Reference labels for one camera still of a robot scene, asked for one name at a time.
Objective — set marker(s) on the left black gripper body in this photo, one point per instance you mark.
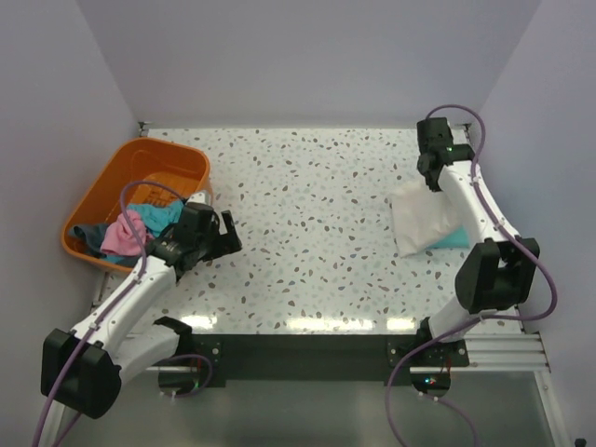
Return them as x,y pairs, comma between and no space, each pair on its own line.
207,243

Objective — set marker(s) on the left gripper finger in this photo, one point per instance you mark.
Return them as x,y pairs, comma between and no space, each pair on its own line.
228,224
222,246

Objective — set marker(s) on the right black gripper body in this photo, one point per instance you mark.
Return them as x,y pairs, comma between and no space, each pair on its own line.
429,182

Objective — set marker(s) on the white t shirt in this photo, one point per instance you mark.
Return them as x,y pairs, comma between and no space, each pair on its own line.
420,217

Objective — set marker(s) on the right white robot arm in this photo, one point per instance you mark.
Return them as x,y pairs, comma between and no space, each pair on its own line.
499,270

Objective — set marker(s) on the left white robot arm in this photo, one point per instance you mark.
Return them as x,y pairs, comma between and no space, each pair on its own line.
79,368

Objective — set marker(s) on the teal t shirt in basket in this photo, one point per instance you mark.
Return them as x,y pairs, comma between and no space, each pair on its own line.
157,219

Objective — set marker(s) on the orange plastic basket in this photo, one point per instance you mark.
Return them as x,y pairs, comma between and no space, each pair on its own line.
184,169

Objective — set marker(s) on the pink t shirt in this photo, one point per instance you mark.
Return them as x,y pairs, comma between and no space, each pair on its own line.
126,235

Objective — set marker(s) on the folded teal t shirt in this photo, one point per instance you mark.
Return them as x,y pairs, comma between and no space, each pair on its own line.
456,240

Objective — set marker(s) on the dark grey t shirt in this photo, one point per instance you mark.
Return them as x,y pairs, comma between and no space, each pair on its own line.
91,237

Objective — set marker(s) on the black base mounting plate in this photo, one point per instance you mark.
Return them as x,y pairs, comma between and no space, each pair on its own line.
284,357

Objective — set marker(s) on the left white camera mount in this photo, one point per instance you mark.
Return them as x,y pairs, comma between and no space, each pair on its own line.
202,197

